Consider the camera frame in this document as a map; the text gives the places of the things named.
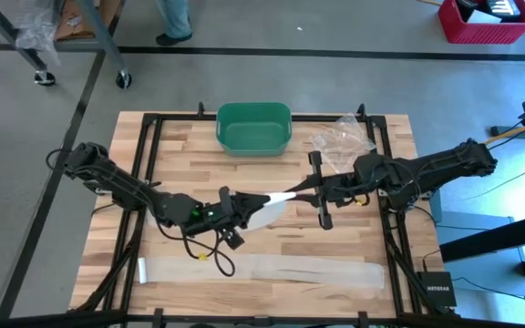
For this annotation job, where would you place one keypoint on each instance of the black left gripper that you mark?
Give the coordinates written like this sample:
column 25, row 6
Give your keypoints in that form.
column 226, row 218

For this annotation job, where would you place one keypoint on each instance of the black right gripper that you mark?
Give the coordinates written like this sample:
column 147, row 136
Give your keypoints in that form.
column 335, row 189

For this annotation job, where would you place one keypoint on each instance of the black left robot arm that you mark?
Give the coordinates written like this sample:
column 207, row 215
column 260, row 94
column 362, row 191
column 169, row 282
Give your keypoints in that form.
column 107, row 177

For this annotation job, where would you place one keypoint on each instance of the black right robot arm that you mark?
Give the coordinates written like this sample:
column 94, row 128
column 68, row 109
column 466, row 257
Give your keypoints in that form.
column 449, row 159

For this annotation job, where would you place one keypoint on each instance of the clear plastic bag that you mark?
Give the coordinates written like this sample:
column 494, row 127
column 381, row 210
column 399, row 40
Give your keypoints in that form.
column 344, row 136

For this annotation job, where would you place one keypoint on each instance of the green plastic bin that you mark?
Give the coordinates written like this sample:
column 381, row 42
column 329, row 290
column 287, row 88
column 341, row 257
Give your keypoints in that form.
column 253, row 132

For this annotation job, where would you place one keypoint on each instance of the person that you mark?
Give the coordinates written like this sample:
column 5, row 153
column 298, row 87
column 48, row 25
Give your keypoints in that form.
column 176, row 18

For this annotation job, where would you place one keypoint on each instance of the black power strip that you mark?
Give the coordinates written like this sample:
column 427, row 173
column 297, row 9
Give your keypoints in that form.
column 504, row 131

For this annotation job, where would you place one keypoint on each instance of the grey-legged wooden workbench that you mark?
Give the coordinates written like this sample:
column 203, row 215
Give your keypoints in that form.
column 103, row 41

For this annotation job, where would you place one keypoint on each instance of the red plastic crate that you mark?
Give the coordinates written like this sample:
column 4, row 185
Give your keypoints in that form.
column 486, row 32

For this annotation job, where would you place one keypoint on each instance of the brown cardboard sheet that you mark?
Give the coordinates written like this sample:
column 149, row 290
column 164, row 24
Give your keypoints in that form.
column 80, row 20

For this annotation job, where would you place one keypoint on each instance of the black device in crate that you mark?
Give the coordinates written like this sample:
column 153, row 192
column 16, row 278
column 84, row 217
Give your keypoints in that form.
column 499, row 7

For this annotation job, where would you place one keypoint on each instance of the crumpled clear plastic sheet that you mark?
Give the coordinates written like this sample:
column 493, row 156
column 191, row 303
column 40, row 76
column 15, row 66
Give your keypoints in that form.
column 37, row 27

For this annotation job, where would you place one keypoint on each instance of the black aluminium frame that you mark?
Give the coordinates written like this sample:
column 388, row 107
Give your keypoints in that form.
column 180, row 118

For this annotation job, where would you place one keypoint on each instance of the black Netgear switch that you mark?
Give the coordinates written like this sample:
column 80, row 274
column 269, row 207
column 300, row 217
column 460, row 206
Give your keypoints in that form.
column 438, row 289

